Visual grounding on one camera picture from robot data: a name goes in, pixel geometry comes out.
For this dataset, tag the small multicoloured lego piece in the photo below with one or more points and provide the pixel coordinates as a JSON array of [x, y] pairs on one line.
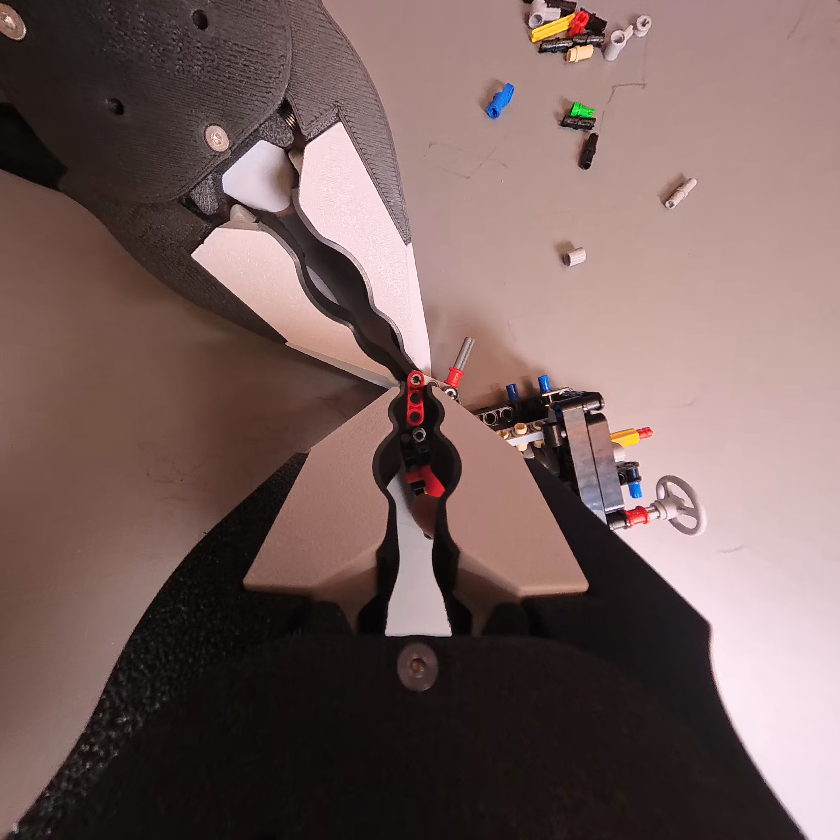
[[564, 26]]

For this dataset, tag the grey lego tube connector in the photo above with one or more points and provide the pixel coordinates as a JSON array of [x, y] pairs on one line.
[[573, 256]]

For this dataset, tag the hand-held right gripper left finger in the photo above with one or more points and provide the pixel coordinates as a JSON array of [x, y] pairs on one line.
[[321, 525]]

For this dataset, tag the black lego pin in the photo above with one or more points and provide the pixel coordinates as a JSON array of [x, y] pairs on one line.
[[589, 151]]

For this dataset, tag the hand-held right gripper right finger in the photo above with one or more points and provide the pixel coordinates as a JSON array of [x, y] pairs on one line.
[[512, 525]]

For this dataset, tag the grey lego pin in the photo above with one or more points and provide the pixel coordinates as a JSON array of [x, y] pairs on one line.
[[679, 192]]

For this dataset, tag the red lego beam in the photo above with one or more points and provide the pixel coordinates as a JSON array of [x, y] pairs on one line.
[[415, 397]]

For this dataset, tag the green and black lego piece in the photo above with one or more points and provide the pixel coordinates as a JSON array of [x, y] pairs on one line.
[[579, 115]]

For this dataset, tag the person's right hand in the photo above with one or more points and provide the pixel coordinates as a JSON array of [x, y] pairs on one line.
[[426, 510]]

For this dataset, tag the lego car chassis assembly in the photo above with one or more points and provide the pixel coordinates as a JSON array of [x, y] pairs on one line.
[[590, 459]]

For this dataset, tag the tan lego pin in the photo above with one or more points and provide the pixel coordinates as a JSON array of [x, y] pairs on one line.
[[579, 54]]

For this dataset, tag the blue lego pin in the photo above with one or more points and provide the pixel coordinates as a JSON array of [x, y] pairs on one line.
[[500, 100]]

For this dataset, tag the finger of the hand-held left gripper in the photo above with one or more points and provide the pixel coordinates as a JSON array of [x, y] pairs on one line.
[[367, 223], [262, 282]]

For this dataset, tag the light grey lego connector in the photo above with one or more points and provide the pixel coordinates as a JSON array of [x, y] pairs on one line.
[[627, 36]]

